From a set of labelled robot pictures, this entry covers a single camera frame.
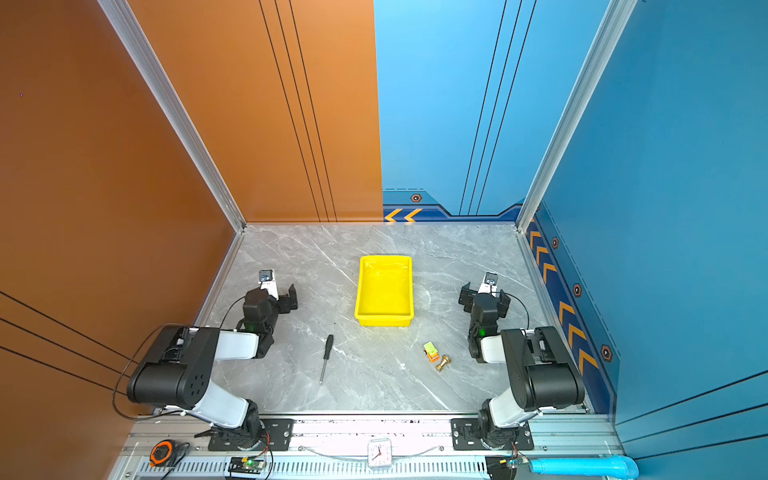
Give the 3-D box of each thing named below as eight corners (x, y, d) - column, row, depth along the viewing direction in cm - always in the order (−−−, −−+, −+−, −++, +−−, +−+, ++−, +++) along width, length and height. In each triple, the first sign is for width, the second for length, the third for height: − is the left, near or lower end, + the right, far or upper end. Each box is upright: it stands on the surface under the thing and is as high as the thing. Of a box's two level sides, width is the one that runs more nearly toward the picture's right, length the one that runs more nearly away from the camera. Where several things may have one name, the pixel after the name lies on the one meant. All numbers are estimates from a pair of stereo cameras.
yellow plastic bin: (356, 327, 94) (354, 316, 89) (362, 266, 110) (360, 254, 104) (413, 327, 94) (414, 316, 88) (411, 266, 109) (411, 254, 104)
